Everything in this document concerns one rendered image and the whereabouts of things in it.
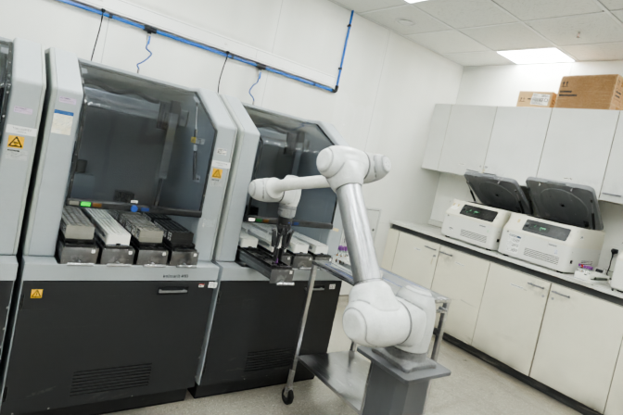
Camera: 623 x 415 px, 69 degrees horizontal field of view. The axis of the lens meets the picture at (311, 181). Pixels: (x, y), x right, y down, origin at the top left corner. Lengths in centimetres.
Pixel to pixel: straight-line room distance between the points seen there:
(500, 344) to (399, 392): 244
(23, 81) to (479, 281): 353
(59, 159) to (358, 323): 136
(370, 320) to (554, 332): 255
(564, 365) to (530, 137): 185
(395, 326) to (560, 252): 246
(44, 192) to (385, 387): 154
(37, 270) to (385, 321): 137
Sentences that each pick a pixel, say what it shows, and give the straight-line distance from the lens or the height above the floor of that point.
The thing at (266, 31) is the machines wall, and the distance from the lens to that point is 376.
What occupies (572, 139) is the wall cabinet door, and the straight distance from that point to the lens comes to 430.
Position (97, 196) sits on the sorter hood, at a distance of 218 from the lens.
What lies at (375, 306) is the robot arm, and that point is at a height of 93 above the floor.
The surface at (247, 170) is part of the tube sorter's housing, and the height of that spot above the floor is 123.
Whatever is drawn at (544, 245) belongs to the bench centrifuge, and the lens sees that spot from 397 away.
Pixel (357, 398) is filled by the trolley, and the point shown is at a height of 28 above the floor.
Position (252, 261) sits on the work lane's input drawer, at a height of 79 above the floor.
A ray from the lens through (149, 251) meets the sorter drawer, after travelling 222.
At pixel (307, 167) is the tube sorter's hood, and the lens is 261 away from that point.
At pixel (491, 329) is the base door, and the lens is 420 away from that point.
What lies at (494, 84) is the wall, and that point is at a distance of 518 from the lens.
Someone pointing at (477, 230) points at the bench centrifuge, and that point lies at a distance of 423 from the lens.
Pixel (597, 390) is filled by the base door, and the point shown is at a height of 22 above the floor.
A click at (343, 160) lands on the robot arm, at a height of 138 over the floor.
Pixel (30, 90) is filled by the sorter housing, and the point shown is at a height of 140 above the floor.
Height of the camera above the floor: 137
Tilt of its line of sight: 3 degrees down
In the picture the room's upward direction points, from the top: 12 degrees clockwise
